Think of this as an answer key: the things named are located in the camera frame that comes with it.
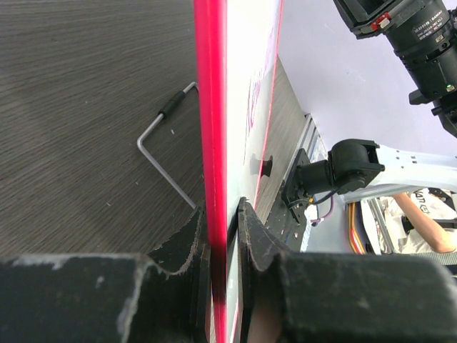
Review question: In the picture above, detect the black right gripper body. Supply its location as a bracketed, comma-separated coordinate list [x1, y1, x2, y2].
[334, 0, 446, 39]

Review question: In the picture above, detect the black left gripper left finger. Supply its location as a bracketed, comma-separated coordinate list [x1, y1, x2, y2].
[1, 208, 211, 342]

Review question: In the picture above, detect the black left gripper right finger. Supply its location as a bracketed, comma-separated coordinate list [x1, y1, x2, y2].
[237, 199, 456, 342]

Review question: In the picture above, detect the pink framed whiteboard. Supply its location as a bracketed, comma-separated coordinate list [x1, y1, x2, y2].
[194, 1, 283, 342]

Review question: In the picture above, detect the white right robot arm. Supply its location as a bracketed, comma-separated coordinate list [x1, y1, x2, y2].
[281, 1, 456, 222]

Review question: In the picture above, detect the person forearm in background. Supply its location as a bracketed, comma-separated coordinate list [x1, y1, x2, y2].
[392, 193, 456, 254]

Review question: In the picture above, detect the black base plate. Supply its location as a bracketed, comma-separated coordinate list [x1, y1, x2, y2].
[265, 189, 310, 252]

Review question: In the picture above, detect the yellow red wire bundle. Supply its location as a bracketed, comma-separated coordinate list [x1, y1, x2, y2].
[348, 202, 368, 255]

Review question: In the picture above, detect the right aluminium frame post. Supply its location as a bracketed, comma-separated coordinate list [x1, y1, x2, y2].
[296, 113, 328, 163]

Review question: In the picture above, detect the metal wire board stand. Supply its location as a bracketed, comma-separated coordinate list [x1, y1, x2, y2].
[136, 81, 203, 209]

